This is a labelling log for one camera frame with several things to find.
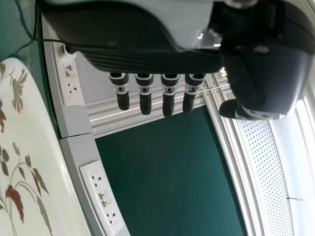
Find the black cable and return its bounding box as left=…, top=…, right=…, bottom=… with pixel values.
left=33, top=0, right=77, bottom=55

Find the white perforated cable duct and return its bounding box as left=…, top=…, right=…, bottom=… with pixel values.
left=235, top=118, right=295, bottom=236

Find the white plate brown leaf pattern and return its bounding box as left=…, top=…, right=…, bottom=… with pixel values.
left=0, top=58, right=93, bottom=236

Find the white plug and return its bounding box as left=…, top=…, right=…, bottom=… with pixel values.
left=58, top=45, right=77, bottom=62

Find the white socket strip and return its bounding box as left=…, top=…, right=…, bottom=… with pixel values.
left=56, top=41, right=86, bottom=106
left=79, top=159, right=124, bottom=236

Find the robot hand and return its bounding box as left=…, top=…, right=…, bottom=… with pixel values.
left=35, top=0, right=311, bottom=121

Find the grey cable trunking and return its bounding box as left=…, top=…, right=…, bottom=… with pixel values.
left=41, top=19, right=94, bottom=138
left=59, top=134, right=131, bottom=236

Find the aluminium profile rail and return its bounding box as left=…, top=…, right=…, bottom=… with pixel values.
left=85, top=93, right=210, bottom=139

